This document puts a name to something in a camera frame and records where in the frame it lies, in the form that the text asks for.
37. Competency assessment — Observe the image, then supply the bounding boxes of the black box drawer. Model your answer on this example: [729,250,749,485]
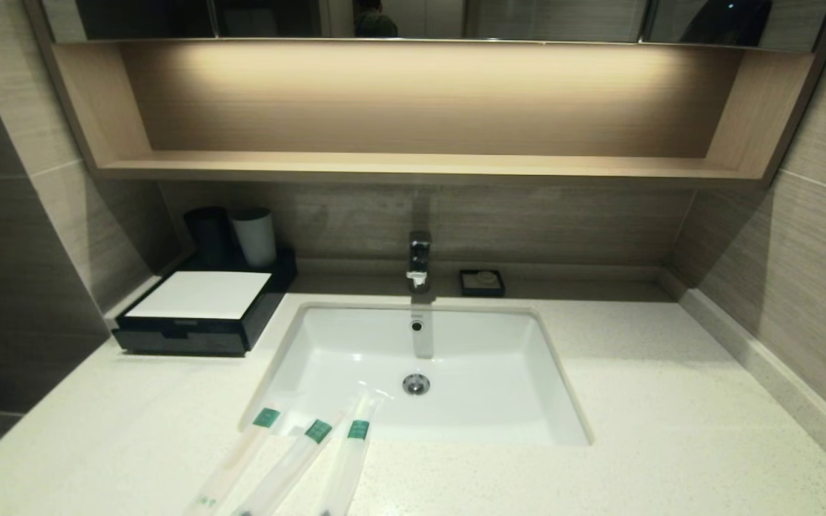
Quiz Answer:
[115,319,247,357]

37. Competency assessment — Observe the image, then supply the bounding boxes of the black amenity box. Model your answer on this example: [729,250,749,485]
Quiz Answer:
[112,247,298,357]

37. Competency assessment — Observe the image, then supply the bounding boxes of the chrome faucet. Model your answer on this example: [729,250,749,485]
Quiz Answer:
[407,230,433,293]

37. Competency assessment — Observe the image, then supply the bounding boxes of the black soap dish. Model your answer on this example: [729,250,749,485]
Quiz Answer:
[459,269,506,298]

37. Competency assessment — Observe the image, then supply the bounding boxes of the white sink basin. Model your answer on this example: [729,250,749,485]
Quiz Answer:
[239,302,593,448]

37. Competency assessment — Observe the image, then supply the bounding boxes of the white cup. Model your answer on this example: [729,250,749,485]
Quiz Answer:
[231,207,277,269]

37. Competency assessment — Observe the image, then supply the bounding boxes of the black cup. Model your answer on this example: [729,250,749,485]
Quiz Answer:
[184,206,234,270]

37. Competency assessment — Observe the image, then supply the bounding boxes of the toothbrush packet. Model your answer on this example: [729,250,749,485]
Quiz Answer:
[232,408,346,516]
[318,387,394,516]

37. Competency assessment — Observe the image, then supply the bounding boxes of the light wooden wall shelf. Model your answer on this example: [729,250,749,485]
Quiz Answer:
[26,36,826,188]

